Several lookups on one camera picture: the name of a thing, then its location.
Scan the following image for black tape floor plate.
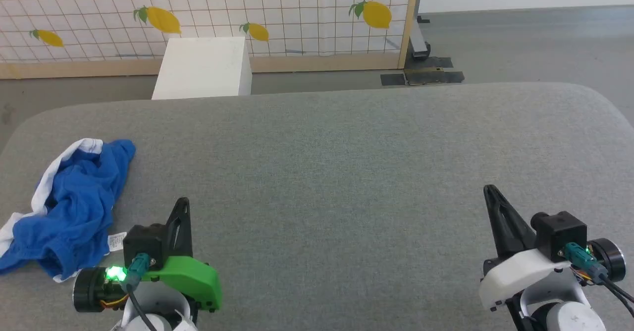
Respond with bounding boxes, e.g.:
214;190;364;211
380;56;465;87

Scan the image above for grey metal stand post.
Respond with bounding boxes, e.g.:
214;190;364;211
409;0;431;61

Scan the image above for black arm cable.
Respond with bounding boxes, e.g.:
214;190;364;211
121;253;160;331
565;243;634;318

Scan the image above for white rectangular box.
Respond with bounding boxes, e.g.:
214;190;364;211
152;37;253;100

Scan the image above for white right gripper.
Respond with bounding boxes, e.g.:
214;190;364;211
478;184;578;313

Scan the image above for grey fabric sofa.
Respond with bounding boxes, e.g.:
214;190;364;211
0;82;634;331

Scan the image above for blue garment with white band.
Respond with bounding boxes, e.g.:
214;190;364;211
0;139;137;283

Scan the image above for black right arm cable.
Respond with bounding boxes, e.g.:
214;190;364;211
565;243;634;318

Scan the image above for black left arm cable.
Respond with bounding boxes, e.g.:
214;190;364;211
121;253;160;331

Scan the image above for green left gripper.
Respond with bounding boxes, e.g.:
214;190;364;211
143;197;222;313

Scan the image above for lemon-patterned partition panel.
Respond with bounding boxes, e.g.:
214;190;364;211
0;0;422;80

